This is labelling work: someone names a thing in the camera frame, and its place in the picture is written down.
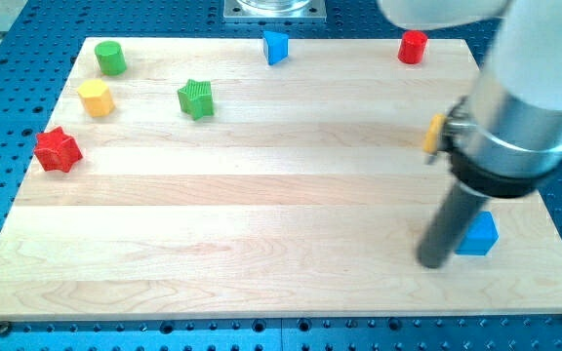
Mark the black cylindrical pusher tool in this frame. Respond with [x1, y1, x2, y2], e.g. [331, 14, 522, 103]
[416, 182, 488, 269]

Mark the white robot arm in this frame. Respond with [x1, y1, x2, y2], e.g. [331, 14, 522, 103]
[379, 0, 562, 268]

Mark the yellow clip on arm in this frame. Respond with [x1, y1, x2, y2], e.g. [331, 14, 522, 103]
[422, 113, 447, 155]

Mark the wooden board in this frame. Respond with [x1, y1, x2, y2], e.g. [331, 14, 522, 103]
[0, 37, 562, 321]

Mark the green star block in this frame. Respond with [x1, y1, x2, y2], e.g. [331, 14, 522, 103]
[178, 79, 214, 120]

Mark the red star block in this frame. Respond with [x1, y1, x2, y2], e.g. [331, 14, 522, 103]
[34, 127, 83, 173]

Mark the blue pentagon block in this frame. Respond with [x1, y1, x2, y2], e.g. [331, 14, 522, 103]
[455, 211, 500, 256]

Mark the red cylinder block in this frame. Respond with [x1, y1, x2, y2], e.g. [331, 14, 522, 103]
[397, 30, 428, 64]

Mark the blue triangle block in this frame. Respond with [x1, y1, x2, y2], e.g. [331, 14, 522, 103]
[262, 31, 290, 65]

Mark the yellow hexagon block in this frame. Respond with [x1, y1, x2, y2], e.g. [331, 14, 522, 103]
[76, 79, 115, 117]

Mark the green cylinder block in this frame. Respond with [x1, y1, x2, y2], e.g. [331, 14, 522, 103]
[94, 40, 127, 76]

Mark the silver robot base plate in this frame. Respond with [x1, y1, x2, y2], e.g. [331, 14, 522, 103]
[222, 0, 327, 22]

